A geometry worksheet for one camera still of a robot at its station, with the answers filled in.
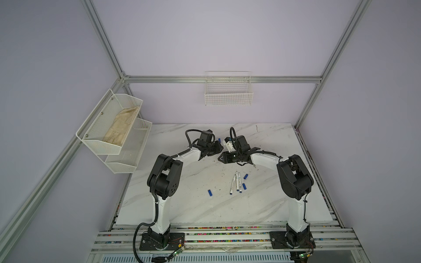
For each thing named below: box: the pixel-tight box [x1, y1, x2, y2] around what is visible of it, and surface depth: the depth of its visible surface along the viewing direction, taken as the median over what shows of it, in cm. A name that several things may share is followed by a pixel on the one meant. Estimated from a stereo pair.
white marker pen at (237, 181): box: [235, 170, 240, 192], surface depth 94 cm
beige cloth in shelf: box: [102, 106, 140, 147], surface depth 80 cm
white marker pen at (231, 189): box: [229, 174, 237, 196], surface depth 92 cm
